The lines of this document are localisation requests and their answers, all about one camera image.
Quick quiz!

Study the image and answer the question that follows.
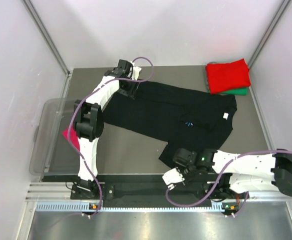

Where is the slotted grey cable duct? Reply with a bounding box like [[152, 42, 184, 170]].
[[35, 198, 239, 213]]

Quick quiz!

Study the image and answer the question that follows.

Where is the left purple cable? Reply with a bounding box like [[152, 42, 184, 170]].
[[69, 56, 154, 217]]

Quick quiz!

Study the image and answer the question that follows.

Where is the folded red t shirt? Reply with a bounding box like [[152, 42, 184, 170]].
[[205, 58, 251, 94]]

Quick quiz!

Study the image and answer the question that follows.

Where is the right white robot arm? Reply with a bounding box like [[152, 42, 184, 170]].
[[163, 148, 292, 198]]

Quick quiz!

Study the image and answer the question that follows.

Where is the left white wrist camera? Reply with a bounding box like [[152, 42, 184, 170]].
[[129, 61, 142, 81]]

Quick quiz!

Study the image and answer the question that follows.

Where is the magenta t shirt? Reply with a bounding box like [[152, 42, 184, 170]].
[[62, 127, 80, 151]]

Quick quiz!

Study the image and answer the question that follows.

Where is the folded green t shirt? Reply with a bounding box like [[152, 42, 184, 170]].
[[221, 87, 248, 96]]

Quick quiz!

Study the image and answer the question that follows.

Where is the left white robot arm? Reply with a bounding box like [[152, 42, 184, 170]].
[[66, 59, 141, 198]]

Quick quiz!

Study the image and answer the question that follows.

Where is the black t shirt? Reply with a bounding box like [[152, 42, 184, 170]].
[[103, 81, 237, 168]]

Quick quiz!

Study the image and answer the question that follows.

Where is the clear plastic bin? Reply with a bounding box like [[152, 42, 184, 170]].
[[29, 98, 80, 177]]

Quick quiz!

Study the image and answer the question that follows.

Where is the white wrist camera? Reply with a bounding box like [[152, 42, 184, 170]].
[[162, 167, 185, 190], [129, 61, 142, 81]]

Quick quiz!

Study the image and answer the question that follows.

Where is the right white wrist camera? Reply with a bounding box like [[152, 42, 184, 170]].
[[162, 167, 185, 190]]

